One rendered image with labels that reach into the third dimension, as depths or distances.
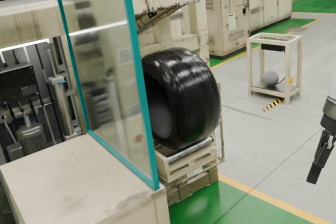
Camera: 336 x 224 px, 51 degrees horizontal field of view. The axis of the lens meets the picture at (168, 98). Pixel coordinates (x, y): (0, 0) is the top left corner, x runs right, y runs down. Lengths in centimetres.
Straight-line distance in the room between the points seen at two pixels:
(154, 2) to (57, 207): 130
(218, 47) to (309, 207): 410
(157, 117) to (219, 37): 440
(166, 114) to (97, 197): 121
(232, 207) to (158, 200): 190
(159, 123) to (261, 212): 119
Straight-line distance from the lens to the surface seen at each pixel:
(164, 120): 225
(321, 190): 326
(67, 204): 117
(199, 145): 204
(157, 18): 224
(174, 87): 175
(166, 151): 222
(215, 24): 650
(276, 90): 480
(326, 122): 119
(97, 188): 120
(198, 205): 305
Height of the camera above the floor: 194
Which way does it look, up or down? 22 degrees down
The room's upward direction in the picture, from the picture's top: 7 degrees counter-clockwise
